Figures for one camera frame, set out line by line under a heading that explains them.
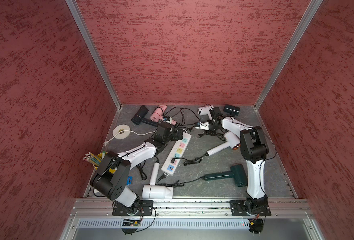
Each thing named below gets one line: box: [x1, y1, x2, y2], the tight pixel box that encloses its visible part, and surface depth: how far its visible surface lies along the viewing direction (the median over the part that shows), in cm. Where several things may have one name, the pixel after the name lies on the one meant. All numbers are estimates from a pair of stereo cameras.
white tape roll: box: [112, 124, 131, 140], surface depth 105 cm
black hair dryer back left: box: [131, 105, 159, 127], surface depth 109 cm
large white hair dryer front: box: [142, 162, 174, 200], surface depth 76 cm
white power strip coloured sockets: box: [161, 132, 192, 176], surface depth 92 cm
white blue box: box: [126, 176, 133, 186], surface depth 84 cm
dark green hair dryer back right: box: [223, 104, 241, 117], surface depth 116 cm
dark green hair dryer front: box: [200, 164, 248, 188], surface depth 83 cm
